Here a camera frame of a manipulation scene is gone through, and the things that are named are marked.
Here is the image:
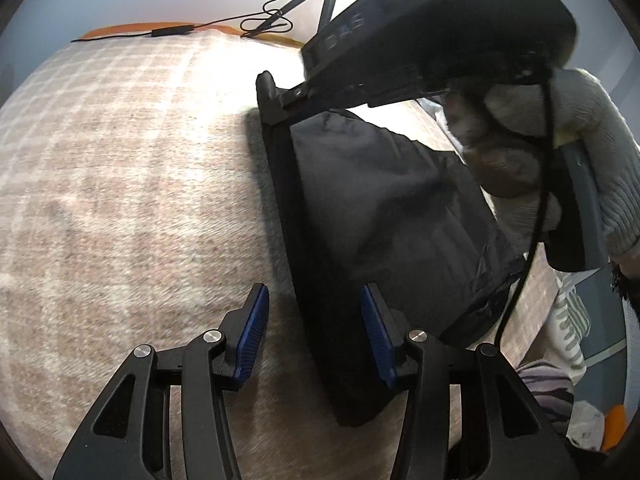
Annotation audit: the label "orange object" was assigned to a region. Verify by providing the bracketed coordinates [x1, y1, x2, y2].
[600, 405, 628, 453]

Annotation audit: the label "green striped pillow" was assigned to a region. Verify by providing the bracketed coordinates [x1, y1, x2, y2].
[550, 275, 591, 386]

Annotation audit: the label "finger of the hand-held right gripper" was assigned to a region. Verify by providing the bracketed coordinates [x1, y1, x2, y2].
[256, 71, 313, 128]

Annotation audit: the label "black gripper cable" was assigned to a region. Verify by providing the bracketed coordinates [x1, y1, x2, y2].
[492, 55, 556, 346]

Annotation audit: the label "black pants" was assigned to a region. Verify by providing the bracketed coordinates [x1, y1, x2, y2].
[247, 107, 528, 431]

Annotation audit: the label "person's right hand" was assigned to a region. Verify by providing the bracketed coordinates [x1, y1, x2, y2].
[442, 67, 640, 256]

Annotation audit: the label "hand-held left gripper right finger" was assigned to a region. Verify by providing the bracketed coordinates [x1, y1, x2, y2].
[361, 284, 581, 480]

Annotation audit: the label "person's striped clothing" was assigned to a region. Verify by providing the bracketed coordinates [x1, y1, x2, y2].
[515, 360, 573, 421]

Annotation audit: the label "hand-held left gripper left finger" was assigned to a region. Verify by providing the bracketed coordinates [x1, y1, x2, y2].
[52, 283, 271, 480]

